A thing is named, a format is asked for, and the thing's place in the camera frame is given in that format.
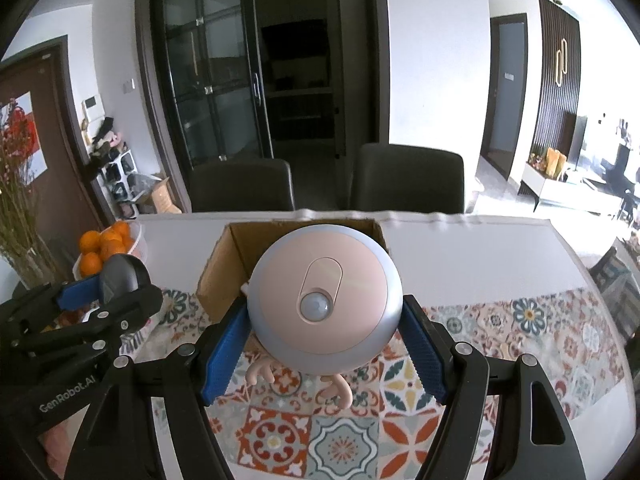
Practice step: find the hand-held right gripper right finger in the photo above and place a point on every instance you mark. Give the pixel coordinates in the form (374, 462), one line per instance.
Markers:
(422, 350)

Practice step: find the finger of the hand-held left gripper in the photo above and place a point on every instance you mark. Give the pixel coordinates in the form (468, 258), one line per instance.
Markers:
(125, 280)
(75, 292)

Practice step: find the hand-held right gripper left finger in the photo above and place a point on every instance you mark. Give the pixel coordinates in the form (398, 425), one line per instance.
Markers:
(225, 355)

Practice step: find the brown cardboard box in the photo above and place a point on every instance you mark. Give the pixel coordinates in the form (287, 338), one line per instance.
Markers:
(220, 280)

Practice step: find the pink round deer night light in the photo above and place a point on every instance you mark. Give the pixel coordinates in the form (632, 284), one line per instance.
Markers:
(280, 300)

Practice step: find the person's left forearm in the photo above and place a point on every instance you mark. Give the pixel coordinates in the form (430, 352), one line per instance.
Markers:
(60, 440)

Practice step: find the pile of oranges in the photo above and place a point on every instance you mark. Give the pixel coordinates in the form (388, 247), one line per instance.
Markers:
(90, 262)

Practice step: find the white ribbed fruit basket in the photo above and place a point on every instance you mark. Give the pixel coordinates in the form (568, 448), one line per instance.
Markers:
(141, 245)

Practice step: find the clear glass vase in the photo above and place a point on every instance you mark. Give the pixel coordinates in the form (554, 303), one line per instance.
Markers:
(35, 267)

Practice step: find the tile patterned table mat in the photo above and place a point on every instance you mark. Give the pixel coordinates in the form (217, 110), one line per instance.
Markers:
(500, 330)

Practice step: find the small open cardboard carton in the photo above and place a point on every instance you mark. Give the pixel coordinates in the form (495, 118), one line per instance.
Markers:
(162, 195)

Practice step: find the white shoe rack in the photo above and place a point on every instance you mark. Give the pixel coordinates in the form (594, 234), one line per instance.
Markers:
(117, 175)

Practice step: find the dried flower branches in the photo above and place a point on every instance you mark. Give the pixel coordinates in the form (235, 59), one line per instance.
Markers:
(15, 200)

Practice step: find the brown wooden door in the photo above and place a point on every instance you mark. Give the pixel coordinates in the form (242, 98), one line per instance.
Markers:
(55, 170)

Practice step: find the pile of shoes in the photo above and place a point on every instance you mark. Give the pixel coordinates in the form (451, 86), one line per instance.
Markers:
(105, 132)

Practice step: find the dark upholstered chair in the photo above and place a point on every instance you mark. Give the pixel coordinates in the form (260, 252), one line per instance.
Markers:
(240, 185)
(405, 175)

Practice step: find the red door poster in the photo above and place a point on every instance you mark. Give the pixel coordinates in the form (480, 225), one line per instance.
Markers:
(25, 130)

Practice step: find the striped cushion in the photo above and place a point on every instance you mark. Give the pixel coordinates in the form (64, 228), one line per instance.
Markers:
(615, 280)

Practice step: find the white media console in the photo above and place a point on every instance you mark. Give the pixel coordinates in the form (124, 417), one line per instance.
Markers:
(565, 192)

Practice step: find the yellow bags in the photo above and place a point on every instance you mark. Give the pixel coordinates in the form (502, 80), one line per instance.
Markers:
(554, 160)

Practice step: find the black glass door cabinet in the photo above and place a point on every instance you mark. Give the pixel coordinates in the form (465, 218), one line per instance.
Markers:
(215, 60)

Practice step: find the dark interior door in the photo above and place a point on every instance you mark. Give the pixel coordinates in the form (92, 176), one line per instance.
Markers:
(505, 90)

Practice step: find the white wall intercom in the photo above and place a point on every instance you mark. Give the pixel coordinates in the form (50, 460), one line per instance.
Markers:
(91, 106)

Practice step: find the white light switch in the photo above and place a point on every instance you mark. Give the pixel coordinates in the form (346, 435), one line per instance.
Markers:
(129, 85)

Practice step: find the dark slatted wall panel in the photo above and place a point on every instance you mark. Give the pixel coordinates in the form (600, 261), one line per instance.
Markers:
(550, 110)

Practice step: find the gold wall ornament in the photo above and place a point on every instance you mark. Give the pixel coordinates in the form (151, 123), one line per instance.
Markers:
(561, 65)

